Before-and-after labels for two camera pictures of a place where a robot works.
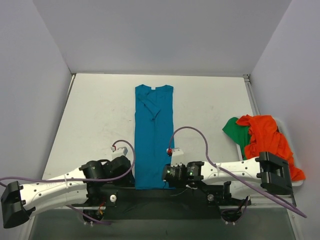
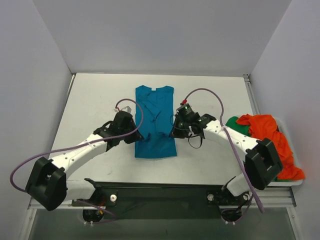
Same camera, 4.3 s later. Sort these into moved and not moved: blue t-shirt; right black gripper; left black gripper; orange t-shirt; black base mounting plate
Moved: right black gripper; blue t-shirt; left black gripper
Not moved: orange t-shirt; black base mounting plate
